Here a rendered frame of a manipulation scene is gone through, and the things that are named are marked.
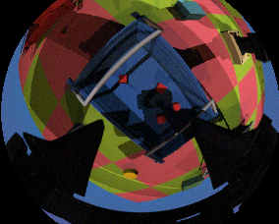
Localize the yellow short cylinder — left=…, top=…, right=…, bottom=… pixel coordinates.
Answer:
left=124, top=168, right=138, bottom=180

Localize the teal cube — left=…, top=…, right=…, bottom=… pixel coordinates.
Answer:
left=173, top=0, right=207, bottom=21

